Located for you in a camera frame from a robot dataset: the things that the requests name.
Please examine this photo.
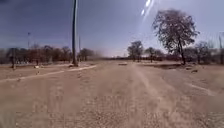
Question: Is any tall dark pole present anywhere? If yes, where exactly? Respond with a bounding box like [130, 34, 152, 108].
[71, 0, 80, 67]

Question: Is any row of trees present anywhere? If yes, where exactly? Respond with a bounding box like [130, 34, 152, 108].
[143, 41, 224, 65]
[0, 44, 98, 66]

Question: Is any pale concrete kerb strip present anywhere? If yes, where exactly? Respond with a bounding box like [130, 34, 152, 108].
[0, 64, 98, 84]

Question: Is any small dark tree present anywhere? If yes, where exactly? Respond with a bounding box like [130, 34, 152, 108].
[126, 40, 144, 62]

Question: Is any thin pole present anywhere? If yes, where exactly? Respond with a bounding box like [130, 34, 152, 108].
[27, 31, 31, 51]

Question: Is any large bare-branched tree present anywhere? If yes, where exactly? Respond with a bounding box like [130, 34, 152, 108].
[152, 8, 201, 66]

